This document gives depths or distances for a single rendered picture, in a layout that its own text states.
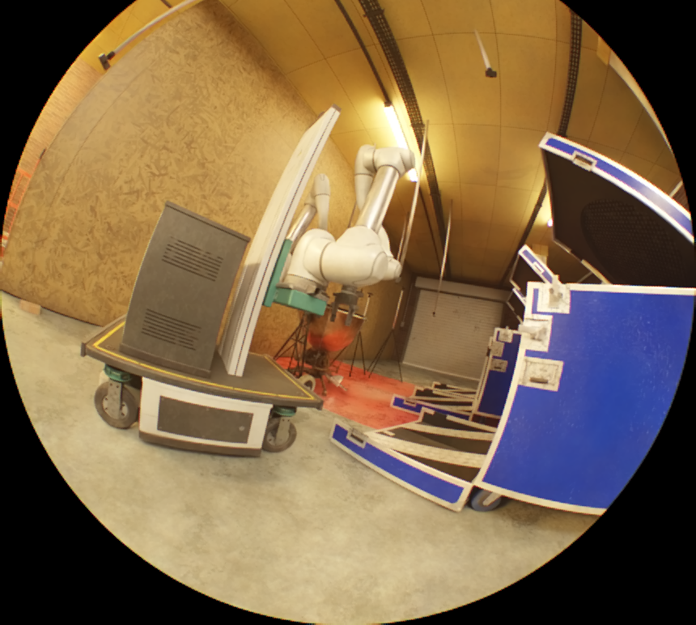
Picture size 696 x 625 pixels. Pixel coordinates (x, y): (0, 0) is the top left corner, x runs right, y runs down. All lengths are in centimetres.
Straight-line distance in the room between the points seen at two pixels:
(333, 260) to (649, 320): 118
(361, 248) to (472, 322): 762
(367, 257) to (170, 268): 66
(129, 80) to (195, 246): 188
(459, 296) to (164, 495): 838
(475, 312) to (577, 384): 755
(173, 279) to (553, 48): 317
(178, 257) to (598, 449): 151
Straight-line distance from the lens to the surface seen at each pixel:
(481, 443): 172
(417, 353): 833
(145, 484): 88
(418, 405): 240
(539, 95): 308
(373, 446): 123
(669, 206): 130
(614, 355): 99
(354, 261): 81
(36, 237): 216
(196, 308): 85
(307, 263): 91
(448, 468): 126
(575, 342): 96
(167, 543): 75
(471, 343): 825
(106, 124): 227
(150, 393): 87
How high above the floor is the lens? 64
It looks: 12 degrees up
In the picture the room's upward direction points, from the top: 16 degrees clockwise
